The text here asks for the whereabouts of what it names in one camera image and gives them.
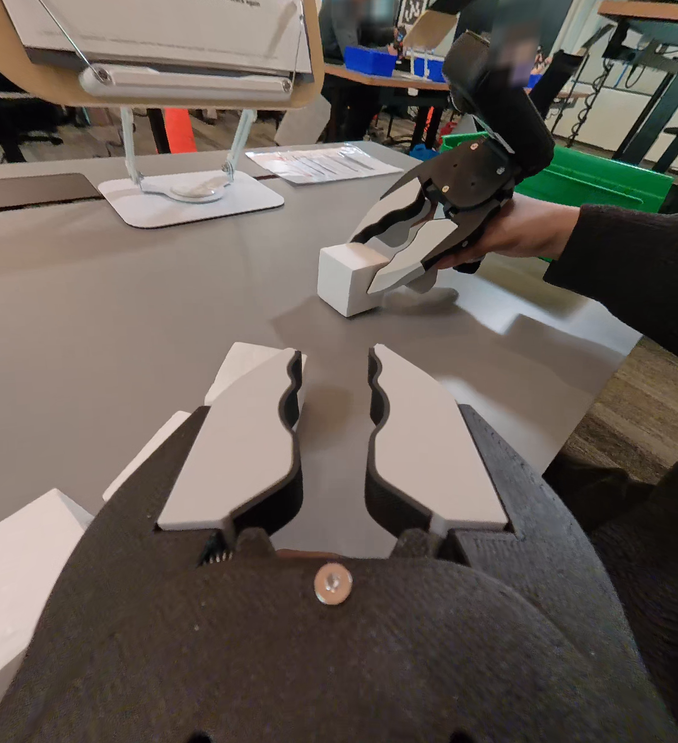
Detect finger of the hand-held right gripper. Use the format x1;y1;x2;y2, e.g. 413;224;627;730
347;173;435;257
367;219;463;294

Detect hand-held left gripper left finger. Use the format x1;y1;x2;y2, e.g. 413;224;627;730
157;347;306;544

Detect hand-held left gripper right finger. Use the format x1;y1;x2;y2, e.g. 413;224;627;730
365;344;510;553

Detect person's right forearm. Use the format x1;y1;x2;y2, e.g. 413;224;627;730
543;204;678;372

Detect grey desk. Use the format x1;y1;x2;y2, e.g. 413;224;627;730
0;141;644;561

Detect person's right hand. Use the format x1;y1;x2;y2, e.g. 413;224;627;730
437;194;581;271

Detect laminated paper sheet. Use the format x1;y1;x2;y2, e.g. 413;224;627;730
246;145;403;187

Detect green plastic bin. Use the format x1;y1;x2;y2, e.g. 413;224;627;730
440;132;675;212

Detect wooden document stand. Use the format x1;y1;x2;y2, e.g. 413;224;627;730
401;10;461;79
0;0;325;229

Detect blue plastic bin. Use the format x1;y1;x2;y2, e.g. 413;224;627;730
343;46;400;76

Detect black-legged wooden table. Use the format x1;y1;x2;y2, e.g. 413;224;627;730
597;0;678;212

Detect orange traffic cone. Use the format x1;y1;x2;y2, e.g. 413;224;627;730
165;107;197;153

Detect person's dark clothed legs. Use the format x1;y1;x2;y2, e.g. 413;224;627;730
548;455;678;732

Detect printed instruction sheet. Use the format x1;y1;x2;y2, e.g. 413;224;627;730
2;0;316;73

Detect dark desk cable cover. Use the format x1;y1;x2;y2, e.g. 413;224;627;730
0;173;104;212

